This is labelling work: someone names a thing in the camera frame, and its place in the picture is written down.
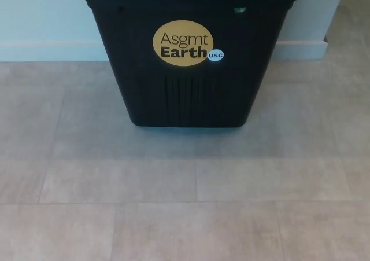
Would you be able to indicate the black three-stream trash can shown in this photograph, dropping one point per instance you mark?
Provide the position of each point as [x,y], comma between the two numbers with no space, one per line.
[245,84]

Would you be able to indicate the small white USC sticker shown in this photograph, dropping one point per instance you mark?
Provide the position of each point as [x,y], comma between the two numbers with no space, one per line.
[215,55]

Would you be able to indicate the round gold Asgmt Earth sticker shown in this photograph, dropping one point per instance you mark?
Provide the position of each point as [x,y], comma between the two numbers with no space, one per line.
[173,29]

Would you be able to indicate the white wall baseboard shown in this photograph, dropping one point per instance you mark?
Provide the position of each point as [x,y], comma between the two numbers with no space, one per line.
[43,51]

